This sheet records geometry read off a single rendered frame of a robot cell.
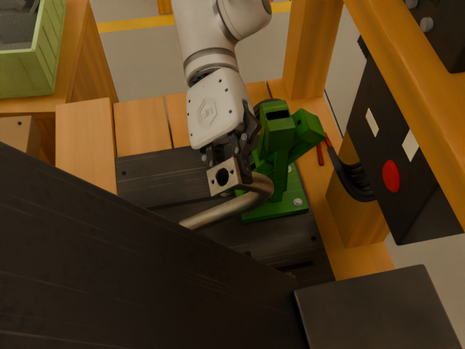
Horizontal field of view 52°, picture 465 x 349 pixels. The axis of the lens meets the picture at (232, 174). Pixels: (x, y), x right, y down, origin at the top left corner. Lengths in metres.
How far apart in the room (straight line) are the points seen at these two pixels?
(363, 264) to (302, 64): 0.49
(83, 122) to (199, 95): 0.58
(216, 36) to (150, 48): 2.05
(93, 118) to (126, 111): 0.09
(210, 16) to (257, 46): 2.01
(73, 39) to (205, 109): 1.01
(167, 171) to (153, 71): 1.56
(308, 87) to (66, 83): 0.72
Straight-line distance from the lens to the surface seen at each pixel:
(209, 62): 0.72
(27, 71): 1.46
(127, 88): 2.58
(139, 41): 2.84
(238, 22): 0.74
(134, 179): 1.12
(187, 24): 0.76
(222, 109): 0.68
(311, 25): 1.12
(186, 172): 1.12
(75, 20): 1.74
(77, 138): 1.23
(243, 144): 0.67
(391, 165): 0.51
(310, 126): 0.89
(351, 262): 1.06
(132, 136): 1.22
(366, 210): 0.92
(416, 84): 0.43
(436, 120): 0.40
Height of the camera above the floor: 1.82
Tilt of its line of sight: 56 degrees down
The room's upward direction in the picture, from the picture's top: straight up
